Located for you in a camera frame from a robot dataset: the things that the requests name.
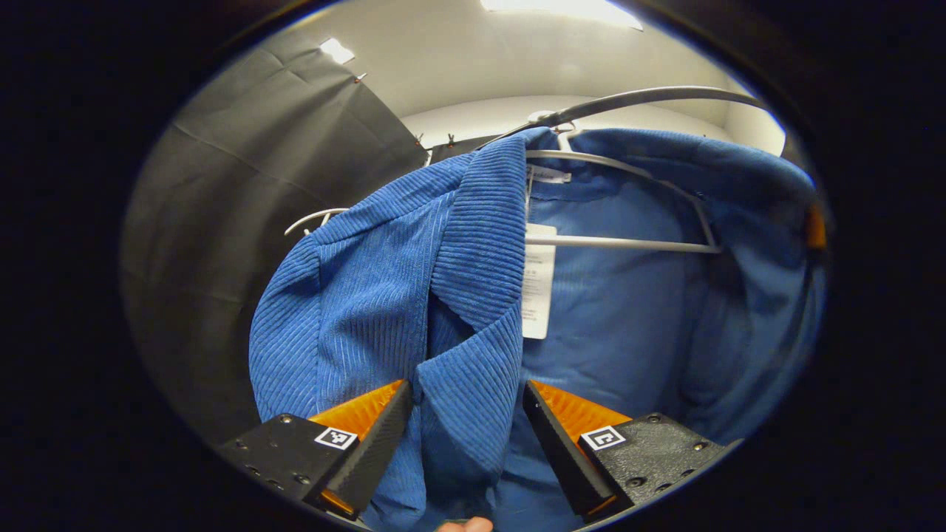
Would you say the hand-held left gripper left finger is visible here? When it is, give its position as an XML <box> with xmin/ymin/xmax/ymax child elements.
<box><xmin>218</xmin><ymin>379</ymin><xmax>415</xmax><ymax>522</ymax></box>

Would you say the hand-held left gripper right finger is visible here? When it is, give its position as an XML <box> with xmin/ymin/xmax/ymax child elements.
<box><xmin>523</xmin><ymin>379</ymin><xmax>740</xmax><ymax>522</ymax></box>

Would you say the blue corduroy jacket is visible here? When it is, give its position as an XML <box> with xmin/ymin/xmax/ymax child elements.
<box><xmin>248</xmin><ymin>127</ymin><xmax>827</xmax><ymax>532</ymax></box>

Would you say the white plastic hanger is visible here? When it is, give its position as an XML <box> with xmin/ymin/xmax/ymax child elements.
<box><xmin>525</xmin><ymin>111</ymin><xmax>723</xmax><ymax>256</ymax></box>
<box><xmin>285</xmin><ymin>208</ymin><xmax>350</xmax><ymax>237</ymax></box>

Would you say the black backdrop cloth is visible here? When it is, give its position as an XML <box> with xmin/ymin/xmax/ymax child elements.
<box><xmin>122</xmin><ymin>33</ymin><xmax>518</xmax><ymax>444</ymax></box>

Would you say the ceiling light panel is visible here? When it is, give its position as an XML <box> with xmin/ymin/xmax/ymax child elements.
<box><xmin>319</xmin><ymin>38</ymin><xmax>356</xmax><ymax>66</ymax></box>
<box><xmin>480</xmin><ymin>0</ymin><xmax>644</xmax><ymax>31</ymax></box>

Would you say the black clothes rack rail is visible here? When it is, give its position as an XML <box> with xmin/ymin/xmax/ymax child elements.
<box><xmin>477</xmin><ymin>86</ymin><xmax>769</xmax><ymax>152</ymax></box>

